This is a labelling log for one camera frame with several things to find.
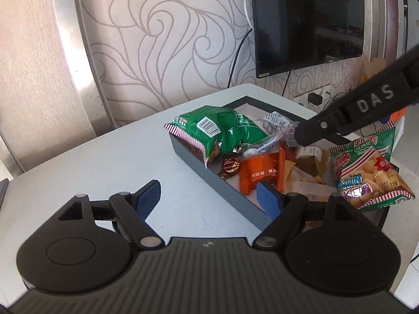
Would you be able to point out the black smartphone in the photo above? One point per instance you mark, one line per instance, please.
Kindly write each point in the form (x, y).
(3, 191)

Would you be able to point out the white wall outlet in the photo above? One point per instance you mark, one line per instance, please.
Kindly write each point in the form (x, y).
(298, 99)

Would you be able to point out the brown candy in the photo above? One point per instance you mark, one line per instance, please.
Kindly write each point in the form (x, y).
(230, 166)

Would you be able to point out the green prawn cracker packet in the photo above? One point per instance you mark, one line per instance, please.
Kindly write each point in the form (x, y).
(370, 170)

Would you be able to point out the curved metal wall trim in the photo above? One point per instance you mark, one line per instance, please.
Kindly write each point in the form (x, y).
(80, 55)

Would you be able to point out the orange snack packet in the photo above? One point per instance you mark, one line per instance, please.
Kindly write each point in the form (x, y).
(258, 171)

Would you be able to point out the black power adapter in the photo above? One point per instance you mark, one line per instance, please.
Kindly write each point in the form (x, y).
(316, 99)

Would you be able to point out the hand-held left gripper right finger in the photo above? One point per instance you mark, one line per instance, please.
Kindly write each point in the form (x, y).
(268, 199)

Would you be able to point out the pale candy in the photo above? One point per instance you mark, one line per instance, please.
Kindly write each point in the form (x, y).
(252, 152)

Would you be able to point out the black television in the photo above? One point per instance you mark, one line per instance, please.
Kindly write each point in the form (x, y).
(307, 23)

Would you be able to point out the dark grey tray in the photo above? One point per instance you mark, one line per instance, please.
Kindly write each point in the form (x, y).
(229, 192)

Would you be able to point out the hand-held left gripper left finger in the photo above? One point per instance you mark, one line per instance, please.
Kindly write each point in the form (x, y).
(147, 199)

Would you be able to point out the cardboard box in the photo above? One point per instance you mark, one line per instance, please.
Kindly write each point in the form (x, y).
(374, 68)

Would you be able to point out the large green snack packet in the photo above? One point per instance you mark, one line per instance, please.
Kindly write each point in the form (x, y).
(222, 127)

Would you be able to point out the pale yellow snack packet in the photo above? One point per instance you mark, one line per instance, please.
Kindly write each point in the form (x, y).
(301, 178)

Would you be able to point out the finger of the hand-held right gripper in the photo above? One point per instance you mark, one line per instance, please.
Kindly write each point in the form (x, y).
(360, 108)

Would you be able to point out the silver snack packet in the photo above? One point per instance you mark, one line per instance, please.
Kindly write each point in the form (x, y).
(275, 120)

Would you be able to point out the thin red snack packet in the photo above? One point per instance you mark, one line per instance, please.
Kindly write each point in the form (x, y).
(281, 166)

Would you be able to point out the orange box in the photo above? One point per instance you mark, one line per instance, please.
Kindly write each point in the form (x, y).
(397, 114)

